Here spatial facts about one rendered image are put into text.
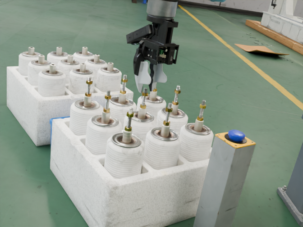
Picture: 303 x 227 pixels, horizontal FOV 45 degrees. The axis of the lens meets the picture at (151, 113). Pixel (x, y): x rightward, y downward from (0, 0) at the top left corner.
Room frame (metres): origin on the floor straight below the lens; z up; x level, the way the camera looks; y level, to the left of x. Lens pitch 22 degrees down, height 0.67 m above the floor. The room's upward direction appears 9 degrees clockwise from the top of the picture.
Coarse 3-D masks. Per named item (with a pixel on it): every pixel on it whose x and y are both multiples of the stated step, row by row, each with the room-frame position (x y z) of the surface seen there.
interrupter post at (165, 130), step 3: (162, 126) 0.88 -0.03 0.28; (165, 126) 0.87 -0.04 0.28; (168, 126) 0.88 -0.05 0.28; (162, 129) 0.88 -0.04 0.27; (165, 129) 0.87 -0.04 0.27; (168, 129) 0.88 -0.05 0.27; (162, 132) 0.88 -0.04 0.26; (165, 132) 0.87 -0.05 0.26; (168, 132) 0.88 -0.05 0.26; (162, 135) 0.87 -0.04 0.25; (165, 135) 0.87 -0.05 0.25; (168, 135) 0.88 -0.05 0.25
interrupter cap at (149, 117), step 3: (135, 111) 1.00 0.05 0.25; (135, 114) 0.98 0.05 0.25; (147, 114) 1.00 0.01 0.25; (150, 114) 1.00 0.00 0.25; (132, 117) 0.96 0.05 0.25; (135, 117) 0.96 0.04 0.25; (147, 117) 0.98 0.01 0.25; (150, 117) 0.98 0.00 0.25; (153, 117) 0.98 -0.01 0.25; (135, 120) 0.94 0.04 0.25; (138, 120) 0.94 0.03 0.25; (141, 120) 0.95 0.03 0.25; (144, 120) 0.95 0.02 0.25; (147, 120) 0.95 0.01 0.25; (150, 120) 0.95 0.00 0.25
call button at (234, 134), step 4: (228, 132) 0.79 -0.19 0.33; (232, 132) 0.79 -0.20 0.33; (236, 132) 0.79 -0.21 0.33; (240, 132) 0.80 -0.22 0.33; (232, 136) 0.78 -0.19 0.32; (236, 136) 0.77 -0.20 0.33; (240, 136) 0.77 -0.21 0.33; (244, 136) 0.78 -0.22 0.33; (236, 140) 0.78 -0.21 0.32; (240, 140) 0.78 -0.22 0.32
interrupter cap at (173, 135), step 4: (156, 128) 0.91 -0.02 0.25; (160, 128) 0.91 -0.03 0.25; (152, 132) 0.88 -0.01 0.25; (156, 132) 0.88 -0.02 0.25; (160, 132) 0.89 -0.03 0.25; (172, 132) 0.90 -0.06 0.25; (176, 132) 0.90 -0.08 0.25; (156, 136) 0.86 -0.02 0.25; (160, 136) 0.86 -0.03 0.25; (164, 136) 0.87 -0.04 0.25; (168, 136) 0.88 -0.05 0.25; (172, 136) 0.88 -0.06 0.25; (176, 136) 0.88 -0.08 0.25; (164, 140) 0.85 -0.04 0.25; (168, 140) 0.85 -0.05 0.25; (172, 140) 0.85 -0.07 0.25
